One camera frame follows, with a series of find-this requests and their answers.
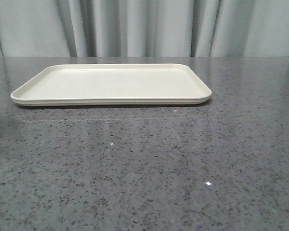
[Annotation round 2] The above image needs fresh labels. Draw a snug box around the pale grey-green curtain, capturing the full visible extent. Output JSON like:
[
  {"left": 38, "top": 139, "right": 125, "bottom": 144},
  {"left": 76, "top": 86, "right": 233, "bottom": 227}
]
[{"left": 0, "top": 0, "right": 289, "bottom": 57}]

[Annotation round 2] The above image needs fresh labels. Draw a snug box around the cream rectangular plastic tray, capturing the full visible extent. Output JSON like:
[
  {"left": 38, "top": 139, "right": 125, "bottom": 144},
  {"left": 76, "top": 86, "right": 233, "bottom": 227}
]
[{"left": 11, "top": 64, "right": 212, "bottom": 106}]

